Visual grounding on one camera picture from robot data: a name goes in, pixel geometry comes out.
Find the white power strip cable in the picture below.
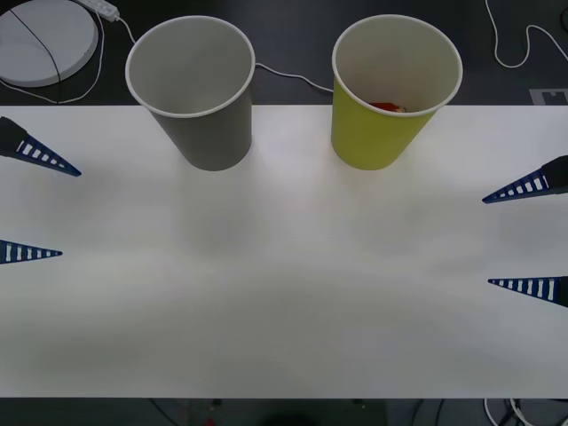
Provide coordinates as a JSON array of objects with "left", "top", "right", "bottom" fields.
[{"left": 115, "top": 15, "right": 335, "bottom": 94}]

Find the white wavy cable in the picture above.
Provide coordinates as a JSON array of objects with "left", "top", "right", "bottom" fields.
[{"left": 485, "top": 0, "right": 568, "bottom": 69}]

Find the white power strip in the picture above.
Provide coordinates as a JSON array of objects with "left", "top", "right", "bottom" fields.
[{"left": 73, "top": 0, "right": 121, "bottom": 21}]

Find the grey floor marker plate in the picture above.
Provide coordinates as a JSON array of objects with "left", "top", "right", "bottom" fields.
[{"left": 529, "top": 88, "right": 568, "bottom": 106}]

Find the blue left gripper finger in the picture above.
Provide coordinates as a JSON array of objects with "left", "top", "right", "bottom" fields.
[
  {"left": 0, "top": 116, "right": 83, "bottom": 178},
  {"left": 0, "top": 239, "right": 64, "bottom": 266}
]

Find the thin white looping cable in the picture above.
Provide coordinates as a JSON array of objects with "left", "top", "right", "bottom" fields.
[{"left": 0, "top": 8, "right": 106, "bottom": 106}]

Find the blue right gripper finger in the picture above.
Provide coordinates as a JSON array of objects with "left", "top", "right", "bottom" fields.
[
  {"left": 487, "top": 275, "right": 568, "bottom": 309},
  {"left": 482, "top": 154, "right": 568, "bottom": 206}
]

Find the white round disc base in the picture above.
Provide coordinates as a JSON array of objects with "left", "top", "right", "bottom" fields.
[{"left": 0, "top": 0, "right": 99, "bottom": 89}]

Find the yellow-green plastic waste bin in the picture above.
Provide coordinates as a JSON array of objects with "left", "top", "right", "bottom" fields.
[{"left": 330, "top": 14, "right": 463, "bottom": 172}]

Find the white cable bundle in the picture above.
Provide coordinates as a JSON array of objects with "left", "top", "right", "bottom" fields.
[{"left": 482, "top": 397, "right": 568, "bottom": 426}]

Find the thin black cable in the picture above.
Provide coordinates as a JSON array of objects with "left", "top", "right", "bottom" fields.
[{"left": 8, "top": 8, "right": 63, "bottom": 106}]

